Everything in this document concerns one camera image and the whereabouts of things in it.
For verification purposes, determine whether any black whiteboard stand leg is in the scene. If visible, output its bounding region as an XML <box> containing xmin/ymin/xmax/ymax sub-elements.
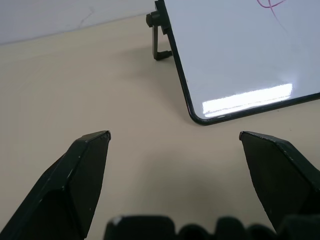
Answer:
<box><xmin>145</xmin><ymin>11</ymin><xmax>173</xmax><ymax>62</ymax></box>

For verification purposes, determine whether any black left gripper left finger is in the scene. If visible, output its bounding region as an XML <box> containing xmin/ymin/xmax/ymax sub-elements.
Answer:
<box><xmin>0</xmin><ymin>130</ymin><xmax>112</xmax><ymax>240</ymax></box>

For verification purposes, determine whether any black-framed whiteboard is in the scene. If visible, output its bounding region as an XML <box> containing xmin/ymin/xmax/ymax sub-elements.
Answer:
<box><xmin>154</xmin><ymin>0</ymin><xmax>320</xmax><ymax>127</ymax></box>

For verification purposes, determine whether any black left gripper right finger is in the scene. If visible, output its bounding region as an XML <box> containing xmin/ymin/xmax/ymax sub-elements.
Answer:
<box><xmin>238</xmin><ymin>130</ymin><xmax>320</xmax><ymax>235</ymax></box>

